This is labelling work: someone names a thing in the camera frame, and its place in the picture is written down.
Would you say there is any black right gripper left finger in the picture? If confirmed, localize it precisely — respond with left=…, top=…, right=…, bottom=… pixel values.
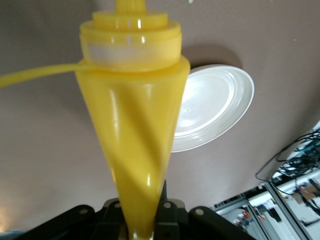
left=21, top=199, right=128, bottom=240

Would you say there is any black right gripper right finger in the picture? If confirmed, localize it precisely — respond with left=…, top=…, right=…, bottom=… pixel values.
left=152, top=179, right=251, bottom=240

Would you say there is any yellow squeeze bottle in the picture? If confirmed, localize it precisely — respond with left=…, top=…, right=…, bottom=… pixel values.
left=0, top=0, right=192, bottom=240

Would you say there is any beige round plate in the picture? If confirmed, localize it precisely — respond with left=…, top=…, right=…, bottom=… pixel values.
left=171, top=64, right=255, bottom=153

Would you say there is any aluminium frame beam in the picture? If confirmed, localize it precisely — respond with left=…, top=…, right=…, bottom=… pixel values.
left=263, top=181, right=316, bottom=240

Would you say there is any tangled black cable bundle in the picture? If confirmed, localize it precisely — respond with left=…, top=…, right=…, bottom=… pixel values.
left=254, top=124, right=320, bottom=186

